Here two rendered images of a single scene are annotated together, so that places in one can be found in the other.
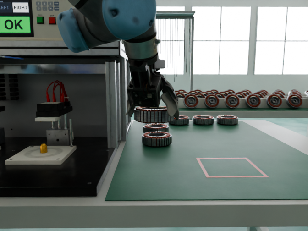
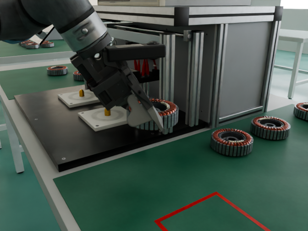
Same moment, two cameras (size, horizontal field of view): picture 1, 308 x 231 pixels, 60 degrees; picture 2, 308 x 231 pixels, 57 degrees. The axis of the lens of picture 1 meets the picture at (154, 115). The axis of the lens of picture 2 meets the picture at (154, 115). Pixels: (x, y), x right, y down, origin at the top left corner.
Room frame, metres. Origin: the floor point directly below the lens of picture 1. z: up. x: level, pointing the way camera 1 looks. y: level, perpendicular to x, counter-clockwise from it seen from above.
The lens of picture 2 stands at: (0.43, -0.48, 1.12)
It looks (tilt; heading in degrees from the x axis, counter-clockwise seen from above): 22 degrees down; 57
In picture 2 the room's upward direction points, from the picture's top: straight up
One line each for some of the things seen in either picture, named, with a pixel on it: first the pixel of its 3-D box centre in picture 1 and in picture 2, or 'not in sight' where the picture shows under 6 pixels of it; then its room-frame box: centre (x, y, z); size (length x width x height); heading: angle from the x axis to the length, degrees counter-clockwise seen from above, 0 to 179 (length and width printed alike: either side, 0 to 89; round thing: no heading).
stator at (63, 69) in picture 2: not in sight; (57, 70); (0.82, 1.14, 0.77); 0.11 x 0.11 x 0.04
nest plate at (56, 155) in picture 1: (44, 154); (107, 116); (0.76, 0.33, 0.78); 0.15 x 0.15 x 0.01; 1
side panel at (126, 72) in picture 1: (124, 97); (243, 73); (1.17, 0.13, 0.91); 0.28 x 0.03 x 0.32; 1
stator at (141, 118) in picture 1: (153, 113); (152, 113); (0.73, 0.00, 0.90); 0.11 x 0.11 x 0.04
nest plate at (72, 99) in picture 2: not in sight; (82, 97); (0.76, 0.57, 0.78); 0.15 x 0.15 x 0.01; 1
